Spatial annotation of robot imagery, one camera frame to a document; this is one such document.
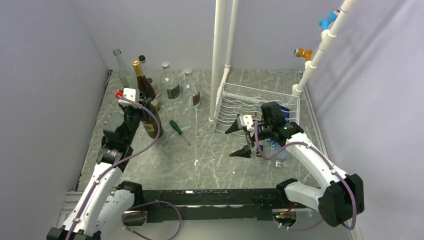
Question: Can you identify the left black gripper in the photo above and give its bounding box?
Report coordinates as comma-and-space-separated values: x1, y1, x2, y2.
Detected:
117, 96, 151, 145

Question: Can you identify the dark bottle grey foil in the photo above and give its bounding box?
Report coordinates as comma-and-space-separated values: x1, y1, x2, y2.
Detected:
141, 101, 164, 139

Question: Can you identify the dark bottle gold foil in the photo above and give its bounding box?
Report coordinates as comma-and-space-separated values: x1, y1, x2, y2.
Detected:
132, 60, 160, 111

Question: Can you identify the blue labelled water bottle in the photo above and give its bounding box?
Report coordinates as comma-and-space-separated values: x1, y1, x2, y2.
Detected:
264, 105, 291, 168

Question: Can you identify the clear bottle white label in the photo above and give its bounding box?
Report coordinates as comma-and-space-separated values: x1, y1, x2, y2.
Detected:
138, 55, 162, 97

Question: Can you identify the clear bottle silver cap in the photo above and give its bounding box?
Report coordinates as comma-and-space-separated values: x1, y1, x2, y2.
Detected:
160, 61, 181, 102

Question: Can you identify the clear bottle dark green label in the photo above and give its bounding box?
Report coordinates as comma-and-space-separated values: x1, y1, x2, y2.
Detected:
181, 68, 201, 109

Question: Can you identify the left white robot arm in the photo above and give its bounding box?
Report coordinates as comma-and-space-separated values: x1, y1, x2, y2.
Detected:
46, 100, 157, 240

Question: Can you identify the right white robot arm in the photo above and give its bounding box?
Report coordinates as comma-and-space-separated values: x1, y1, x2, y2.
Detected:
225, 101, 365, 230

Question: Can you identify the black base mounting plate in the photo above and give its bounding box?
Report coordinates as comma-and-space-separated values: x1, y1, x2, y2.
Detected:
110, 188, 309, 223

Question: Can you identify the orange pipe nozzle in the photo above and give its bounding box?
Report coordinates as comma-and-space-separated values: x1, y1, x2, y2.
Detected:
293, 47, 313, 61

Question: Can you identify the thick white vertical pipe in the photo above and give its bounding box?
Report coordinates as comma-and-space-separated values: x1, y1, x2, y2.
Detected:
208, 0, 226, 126

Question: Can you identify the blue pipe nozzle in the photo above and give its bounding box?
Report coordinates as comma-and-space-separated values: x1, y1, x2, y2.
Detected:
318, 9, 340, 31

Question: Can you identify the slanted white pipe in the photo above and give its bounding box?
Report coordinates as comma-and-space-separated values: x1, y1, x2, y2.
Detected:
288, 0, 357, 103

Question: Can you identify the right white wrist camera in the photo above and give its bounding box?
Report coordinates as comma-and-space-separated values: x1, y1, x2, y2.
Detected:
239, 114, 255, 132

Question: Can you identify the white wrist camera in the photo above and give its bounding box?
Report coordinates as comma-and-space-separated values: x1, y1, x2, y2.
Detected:
239, 114, 255, 132
115, 87, 140, 106

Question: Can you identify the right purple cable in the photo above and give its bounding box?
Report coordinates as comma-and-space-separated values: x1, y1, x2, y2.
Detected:
253, 120, 358, 232

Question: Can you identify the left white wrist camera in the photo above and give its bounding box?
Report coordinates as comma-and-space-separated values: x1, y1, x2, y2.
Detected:
115, 87, 140, 106

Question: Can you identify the green handled screwdriver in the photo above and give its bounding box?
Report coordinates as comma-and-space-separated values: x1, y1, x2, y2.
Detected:
169, 120, 191, 146

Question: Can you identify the white wire wine rack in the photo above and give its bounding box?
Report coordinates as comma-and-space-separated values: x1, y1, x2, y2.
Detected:
214, 83, 300, 133

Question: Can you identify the aluminium frame rail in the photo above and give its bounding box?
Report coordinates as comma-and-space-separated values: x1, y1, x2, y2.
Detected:
52, 188, 364, 240

